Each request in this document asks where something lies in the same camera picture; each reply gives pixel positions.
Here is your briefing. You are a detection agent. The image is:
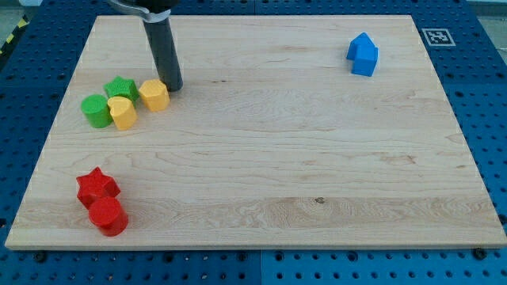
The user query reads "green cylinder block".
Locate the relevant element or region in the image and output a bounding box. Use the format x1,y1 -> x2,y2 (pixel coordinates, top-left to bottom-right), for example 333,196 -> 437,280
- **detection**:
81,94 -> 112,128

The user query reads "red star block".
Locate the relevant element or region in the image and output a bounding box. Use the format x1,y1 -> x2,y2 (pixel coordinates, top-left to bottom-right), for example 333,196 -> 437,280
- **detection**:
76,166 -> 120,209

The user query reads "yellow hexagon block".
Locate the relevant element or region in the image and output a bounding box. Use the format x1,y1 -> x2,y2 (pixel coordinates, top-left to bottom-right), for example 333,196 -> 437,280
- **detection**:
139,79 -> 170,112

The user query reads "yellow heart block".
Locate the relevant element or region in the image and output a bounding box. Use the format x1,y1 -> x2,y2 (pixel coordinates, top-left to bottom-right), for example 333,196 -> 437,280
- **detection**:
107,97 -> 138,131

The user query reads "wooden board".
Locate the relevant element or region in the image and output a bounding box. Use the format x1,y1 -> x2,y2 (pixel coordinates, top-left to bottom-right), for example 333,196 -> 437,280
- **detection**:
6,15 -> 506,250

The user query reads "blue arrow-shaped block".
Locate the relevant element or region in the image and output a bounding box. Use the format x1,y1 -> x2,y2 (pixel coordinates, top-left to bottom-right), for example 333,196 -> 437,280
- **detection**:
346,32 -> 375,60

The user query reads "blue cube block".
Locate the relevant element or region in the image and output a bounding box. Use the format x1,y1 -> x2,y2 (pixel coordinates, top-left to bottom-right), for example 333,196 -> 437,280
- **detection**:
352,44 -> 379,77

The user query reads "silver clamp robot mount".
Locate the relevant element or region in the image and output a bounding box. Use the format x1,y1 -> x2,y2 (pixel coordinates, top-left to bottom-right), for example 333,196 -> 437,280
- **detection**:
107,0 -> 180,23

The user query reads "green star block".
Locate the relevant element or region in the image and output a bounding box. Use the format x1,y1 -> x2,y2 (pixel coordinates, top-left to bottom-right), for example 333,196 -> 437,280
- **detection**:
103,76 -> 139,104

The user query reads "white fiducial marker tag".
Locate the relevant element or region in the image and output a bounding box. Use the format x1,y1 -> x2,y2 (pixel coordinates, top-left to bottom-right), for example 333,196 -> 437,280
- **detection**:
421,28 -> 456,47

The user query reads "red cylinder block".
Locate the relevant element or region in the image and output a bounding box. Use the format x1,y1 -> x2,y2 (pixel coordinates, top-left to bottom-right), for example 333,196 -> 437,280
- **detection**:
89,196 -> 128,237

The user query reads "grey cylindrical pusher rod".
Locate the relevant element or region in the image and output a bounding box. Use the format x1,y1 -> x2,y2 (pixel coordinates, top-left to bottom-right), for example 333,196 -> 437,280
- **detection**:
143,19 -> 183,92

